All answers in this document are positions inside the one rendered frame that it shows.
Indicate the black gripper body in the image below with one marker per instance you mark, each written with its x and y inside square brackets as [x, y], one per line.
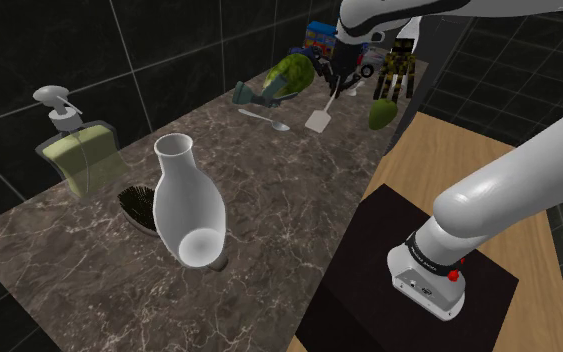
[346, 57]

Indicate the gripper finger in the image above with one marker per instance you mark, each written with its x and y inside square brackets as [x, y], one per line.
[351, 82]
[330, 78]

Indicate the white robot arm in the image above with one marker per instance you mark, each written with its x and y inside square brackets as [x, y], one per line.
[500, 195]

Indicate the white toy car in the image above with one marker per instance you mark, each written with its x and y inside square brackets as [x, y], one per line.
[372, 62]

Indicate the blue colourful box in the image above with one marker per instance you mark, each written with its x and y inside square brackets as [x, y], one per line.
[321, 35]

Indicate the white spatula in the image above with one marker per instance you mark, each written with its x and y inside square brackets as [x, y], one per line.
[318, 121]

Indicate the green avocado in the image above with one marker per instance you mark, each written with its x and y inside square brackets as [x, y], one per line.
[382, 114]

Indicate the black and yellow figure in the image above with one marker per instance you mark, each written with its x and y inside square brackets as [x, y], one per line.
[398, 63]

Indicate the silver spoon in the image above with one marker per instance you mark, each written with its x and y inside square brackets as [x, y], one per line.
[266, 119]

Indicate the light wooden platform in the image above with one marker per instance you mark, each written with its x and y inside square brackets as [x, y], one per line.
[437, 156]

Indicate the white vase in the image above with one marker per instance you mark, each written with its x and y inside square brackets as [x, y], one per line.
[188, 204]

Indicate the dark robot stand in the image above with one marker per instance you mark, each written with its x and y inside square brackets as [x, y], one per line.
[373, 297]

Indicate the black hairbrush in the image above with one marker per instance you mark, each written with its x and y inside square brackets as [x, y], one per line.
[137, 207]

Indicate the green soap dispenser bottle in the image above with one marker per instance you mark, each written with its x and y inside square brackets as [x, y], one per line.
[86, 158]

